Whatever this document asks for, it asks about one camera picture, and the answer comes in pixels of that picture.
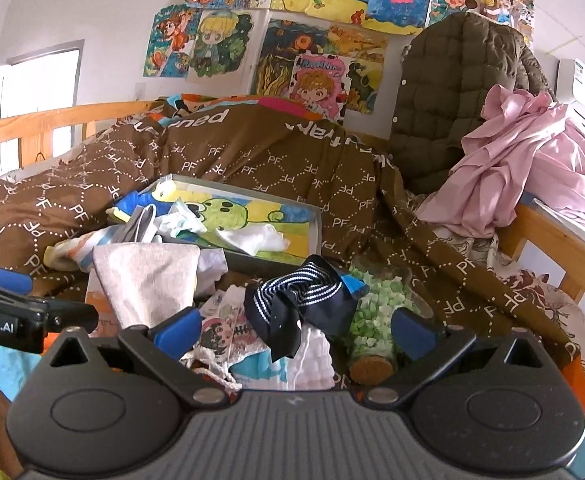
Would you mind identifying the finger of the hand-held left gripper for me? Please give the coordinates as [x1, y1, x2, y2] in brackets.
[0, 260, 49, 311]
[41, 299, 100, 337]

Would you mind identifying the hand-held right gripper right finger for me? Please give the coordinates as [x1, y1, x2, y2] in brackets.
[360, 306, 549, 407]

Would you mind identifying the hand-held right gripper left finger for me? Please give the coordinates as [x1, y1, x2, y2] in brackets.
[42, 306, 234, 407]

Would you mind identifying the navy striped cloth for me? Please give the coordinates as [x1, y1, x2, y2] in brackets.
[244, 255, 371, 361]

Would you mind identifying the grey shallow box with drawing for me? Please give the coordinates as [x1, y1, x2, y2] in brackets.
[112, 174, 323, 273]

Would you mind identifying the orange white carton box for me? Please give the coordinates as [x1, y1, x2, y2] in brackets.
[83, 272, 123, 338]

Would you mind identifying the glass bottle of paper stars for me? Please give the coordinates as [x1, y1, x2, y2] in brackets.
[343, 267, 436, 386]

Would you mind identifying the cartoon printed white cloth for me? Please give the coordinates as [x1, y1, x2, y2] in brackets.
[182, 285, 273, 366]

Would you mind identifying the beige cloth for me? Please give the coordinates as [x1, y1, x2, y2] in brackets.
[92, 242, 200, 331]

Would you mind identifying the plain white cloth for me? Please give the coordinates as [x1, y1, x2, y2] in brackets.
[215, 222, 290, 256]

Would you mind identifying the blue yellow cloth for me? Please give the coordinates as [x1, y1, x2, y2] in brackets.
[112, 180, 178, 223]

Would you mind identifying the colourful printed sheet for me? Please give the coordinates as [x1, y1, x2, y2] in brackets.
[0, 340, 585, 480]

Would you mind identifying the brown patterned blanket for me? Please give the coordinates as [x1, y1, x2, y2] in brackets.
[0, 95, 581, 361]

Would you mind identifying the window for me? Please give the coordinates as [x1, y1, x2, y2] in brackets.
[0, 40, 86, 176]

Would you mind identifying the pink cloth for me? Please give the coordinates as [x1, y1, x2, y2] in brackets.
[417, 85, 585, 238]

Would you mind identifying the olive quilted jacket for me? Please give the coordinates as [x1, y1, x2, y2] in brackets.
[390, 12, 553, 196]

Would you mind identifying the colourful printed pillow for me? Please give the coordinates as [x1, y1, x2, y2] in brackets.
[165, 93, 323, 117]

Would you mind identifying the wooden bed frame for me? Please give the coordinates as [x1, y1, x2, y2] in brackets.
[0, 100, 585, 311]

